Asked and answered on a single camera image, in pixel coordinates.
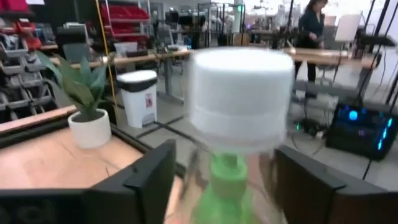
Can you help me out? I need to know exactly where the green plastic bottle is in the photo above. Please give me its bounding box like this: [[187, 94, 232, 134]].
[[191, 152, 261, 224]]

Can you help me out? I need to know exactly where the person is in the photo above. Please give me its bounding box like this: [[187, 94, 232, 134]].
[[294, 0, 329, 83]]

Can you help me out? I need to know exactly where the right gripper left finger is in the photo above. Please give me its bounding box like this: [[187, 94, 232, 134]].
[[0, 139, 177, 224]]

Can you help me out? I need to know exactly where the green plant in white pot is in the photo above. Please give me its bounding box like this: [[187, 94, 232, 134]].
[[35, 51, 113, 149]]

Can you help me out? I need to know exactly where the black computer case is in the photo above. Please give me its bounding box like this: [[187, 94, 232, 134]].
[[325, 104, 398, 161]]

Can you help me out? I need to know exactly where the red storage shelf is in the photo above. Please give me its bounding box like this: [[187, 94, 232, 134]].
[[99, 0, 150, 43]]

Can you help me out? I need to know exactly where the white trash bin black liner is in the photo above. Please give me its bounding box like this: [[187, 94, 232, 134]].
[[116, 70, 159, 129]]

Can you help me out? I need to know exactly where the grey storage rack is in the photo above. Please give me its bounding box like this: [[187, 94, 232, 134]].
[[0, 29, 62, 124]]

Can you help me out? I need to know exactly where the white panel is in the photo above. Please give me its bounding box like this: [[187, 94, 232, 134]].
[[334, 14, 361, 43]]

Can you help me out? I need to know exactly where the black aluminium table frame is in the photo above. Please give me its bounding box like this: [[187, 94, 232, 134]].
[[0, 117, 189, 180]]

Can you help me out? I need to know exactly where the yellow cable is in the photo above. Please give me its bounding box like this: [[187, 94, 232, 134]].
[[95, 0, 121, 119]]

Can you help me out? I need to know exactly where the wooden workbench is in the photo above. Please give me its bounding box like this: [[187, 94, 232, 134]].
[[49, 46, 379, 71]]

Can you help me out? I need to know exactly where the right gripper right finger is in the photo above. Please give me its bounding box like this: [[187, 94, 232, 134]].
[[275, 144, 398, 224]]

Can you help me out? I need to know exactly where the clear water bottle white cap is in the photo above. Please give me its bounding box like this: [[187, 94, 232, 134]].
[[178, 46, 295, 224]]

